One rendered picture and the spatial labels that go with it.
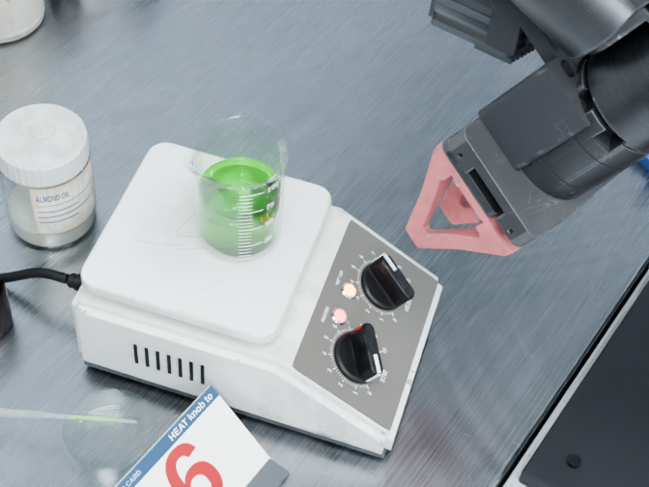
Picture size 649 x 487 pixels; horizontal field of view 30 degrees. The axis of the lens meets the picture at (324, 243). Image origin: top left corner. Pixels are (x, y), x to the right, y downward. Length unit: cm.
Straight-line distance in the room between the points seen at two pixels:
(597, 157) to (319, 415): 23
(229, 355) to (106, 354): 9
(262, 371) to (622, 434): 22
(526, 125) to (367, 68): 37
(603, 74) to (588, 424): 26
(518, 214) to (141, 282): 22
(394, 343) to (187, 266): 14
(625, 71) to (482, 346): 28
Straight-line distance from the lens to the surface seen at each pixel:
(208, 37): 97
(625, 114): 58
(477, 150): 60
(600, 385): 78
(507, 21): 60
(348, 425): 71
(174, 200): 73
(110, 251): 71
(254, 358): 69
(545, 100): 59
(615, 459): 75
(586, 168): 60
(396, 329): 74
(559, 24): 56
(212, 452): 71
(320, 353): 70
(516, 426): 77
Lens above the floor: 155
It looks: 51 degrees down
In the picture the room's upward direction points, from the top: 6 degrees clockwise
